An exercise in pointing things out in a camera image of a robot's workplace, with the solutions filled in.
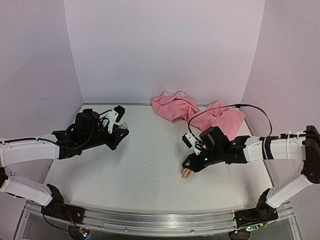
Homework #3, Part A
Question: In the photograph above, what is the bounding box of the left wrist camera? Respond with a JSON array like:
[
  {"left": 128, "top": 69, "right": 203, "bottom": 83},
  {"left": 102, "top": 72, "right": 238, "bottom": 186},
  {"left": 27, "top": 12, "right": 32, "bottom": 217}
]
[{"left": 106, "top": 105, "right": 125, "bottom": 134}]

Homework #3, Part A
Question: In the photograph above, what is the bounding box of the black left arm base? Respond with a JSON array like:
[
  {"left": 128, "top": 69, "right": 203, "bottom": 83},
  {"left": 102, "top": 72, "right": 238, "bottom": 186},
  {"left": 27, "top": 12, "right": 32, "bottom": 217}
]
[{"left": 41, "top": 183, "right": 85, "bottom": 224}]

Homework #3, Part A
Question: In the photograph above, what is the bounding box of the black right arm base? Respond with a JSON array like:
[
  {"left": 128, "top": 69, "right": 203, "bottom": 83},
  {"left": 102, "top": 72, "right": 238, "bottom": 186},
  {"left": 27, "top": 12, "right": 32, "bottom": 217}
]
[{"left": 234, "top": 188, "right": 279, "bottom": 230}]

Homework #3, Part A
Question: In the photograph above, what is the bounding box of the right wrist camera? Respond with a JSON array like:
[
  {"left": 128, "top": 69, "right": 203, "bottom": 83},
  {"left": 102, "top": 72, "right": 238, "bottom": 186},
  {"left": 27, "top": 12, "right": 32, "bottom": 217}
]
[{"left": 182, "top": 132, "right": 204, "bottom": 155}]

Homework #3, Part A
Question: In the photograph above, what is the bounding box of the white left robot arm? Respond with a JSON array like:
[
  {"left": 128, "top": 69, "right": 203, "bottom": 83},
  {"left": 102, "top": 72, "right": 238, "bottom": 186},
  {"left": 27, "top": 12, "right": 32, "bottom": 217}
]
[{"left": 0, "top": 105, "right": 129, "bottom": 219}]

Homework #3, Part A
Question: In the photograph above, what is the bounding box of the black right camera cable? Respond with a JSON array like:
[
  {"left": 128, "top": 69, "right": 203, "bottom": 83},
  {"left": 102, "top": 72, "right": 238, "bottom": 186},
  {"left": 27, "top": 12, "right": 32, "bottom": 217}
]
[{"left": 187, "top": 103, "right": 273, "bottom": 138}]

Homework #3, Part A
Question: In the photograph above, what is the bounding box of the pink sweatshirt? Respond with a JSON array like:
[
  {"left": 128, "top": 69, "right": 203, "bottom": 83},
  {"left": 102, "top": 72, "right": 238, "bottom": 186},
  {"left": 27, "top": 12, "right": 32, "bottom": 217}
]
[{"left": 151, "top": 91, "right": 245, "bottom": 141}]

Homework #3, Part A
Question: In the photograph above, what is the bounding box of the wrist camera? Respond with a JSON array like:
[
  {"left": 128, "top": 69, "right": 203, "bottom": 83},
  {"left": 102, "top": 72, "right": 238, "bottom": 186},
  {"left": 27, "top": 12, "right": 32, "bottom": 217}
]
[
  {"left": 106, "top": 105, "right": 125, "bottom": 134},
  {"left": 182, "top": 132, "right": 204, "bottom": 155}
]

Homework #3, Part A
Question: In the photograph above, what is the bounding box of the clear nail polish bottle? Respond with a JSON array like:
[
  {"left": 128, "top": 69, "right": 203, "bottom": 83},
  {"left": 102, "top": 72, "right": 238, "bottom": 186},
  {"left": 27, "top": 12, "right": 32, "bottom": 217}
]
[{"left": 118, "top": 122, "right": 129, "bottom": 130}]

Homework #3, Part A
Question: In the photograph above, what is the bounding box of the black camera cable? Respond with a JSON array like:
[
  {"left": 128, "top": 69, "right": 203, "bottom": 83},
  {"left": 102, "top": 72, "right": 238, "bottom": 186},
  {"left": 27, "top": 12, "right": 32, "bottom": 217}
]
[
  {"left": 96, "top": 109, "right": 112, "bottom": 130},
  {"left": 187, "top": 103, "right": 273, "bottom": 138}
]

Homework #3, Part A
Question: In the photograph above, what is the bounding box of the mannequin hand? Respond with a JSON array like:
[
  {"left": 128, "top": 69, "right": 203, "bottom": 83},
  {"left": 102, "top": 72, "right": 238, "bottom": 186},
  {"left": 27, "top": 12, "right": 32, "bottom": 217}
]
[{"left": 181, "top": 168, "right": 198, "bottom": 181}]

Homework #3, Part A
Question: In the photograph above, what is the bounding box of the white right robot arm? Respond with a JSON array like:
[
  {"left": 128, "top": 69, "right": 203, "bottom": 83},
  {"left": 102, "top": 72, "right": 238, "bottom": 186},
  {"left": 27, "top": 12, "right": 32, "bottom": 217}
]
[{"left": 182, "top": 125, "right": 320, "bottom": 209}]

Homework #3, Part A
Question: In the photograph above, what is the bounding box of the aluminium front rail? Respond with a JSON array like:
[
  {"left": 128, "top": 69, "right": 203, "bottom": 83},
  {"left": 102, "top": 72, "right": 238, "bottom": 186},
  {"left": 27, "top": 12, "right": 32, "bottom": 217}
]
[{"left": 23, "top": 203, "right": 293, "bottom": 233}]

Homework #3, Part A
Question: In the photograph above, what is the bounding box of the black left camera cable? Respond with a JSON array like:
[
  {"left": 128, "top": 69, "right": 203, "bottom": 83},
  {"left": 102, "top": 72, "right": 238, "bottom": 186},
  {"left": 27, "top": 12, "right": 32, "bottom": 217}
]
[{"left": 96, "top": 109, "right": 112, "bottom": 130}]

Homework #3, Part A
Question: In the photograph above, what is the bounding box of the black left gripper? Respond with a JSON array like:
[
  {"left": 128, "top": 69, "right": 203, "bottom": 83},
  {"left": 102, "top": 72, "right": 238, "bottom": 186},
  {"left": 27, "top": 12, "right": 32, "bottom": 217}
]
[{"left": 82, "top": 121, "right": 129, "bottom": 151}]

